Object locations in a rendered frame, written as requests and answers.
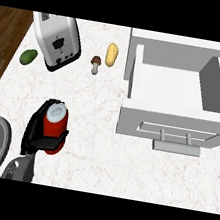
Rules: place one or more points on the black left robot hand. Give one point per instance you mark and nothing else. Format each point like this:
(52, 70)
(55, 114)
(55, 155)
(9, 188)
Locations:
(35, 126)

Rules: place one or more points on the red can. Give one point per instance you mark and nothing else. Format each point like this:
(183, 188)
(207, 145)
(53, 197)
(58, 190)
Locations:
(54, 124)

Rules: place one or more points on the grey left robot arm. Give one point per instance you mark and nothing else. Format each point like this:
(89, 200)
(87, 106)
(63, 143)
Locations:
(19, 168)

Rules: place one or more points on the white drawer front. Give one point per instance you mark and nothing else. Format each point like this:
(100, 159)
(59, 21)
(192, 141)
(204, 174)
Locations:
(176, 128)

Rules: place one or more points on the white open drawer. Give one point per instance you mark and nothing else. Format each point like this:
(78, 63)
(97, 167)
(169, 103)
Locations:
(182, 83)

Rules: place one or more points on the green avocado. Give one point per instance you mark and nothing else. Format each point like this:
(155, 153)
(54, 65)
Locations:
(28, 57)

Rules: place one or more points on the brown mushroom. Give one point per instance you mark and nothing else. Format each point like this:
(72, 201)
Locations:
(95, 63)

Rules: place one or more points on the silver toaster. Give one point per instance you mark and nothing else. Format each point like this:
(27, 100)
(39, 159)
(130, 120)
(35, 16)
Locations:
(56, 40)

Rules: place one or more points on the yellow potato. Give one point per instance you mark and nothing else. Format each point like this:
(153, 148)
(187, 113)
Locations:
(111, 54)

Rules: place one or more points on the white cabinet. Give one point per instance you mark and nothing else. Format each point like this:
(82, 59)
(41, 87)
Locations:
(179, 51)

